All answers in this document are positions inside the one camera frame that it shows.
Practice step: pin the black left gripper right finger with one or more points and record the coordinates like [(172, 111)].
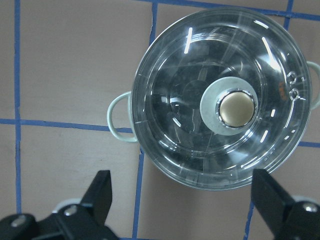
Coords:
[(274, 204)]

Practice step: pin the clear glass pot lid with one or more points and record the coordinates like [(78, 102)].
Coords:
[(221, 34)]

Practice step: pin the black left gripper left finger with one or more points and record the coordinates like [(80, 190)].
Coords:
[(97, 199)]

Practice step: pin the pale green electric pot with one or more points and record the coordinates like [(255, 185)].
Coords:
[(120, 120)]

